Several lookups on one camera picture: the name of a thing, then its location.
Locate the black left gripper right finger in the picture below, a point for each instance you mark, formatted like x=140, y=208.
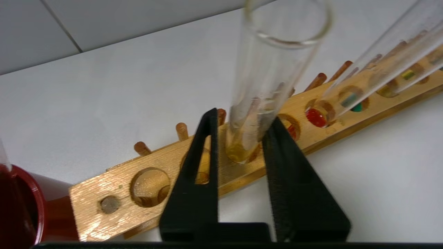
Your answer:
x=304, y=207

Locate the test tube with red pigment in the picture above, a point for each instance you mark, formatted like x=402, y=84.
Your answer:
x=315, y=117

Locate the dark red cup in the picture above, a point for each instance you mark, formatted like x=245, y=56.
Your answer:
x=59, y=221

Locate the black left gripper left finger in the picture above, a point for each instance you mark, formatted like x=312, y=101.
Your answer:
x=187, y=207

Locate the wooden test tube rack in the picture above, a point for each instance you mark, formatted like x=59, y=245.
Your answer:
x=242, y=173

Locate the test tube with yellow pigment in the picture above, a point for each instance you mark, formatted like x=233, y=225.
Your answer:
x=270, y=69
x=386, y=91

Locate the test tube with teal pigment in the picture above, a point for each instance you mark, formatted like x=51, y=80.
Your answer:
x=437, y=60
x=356, y=107

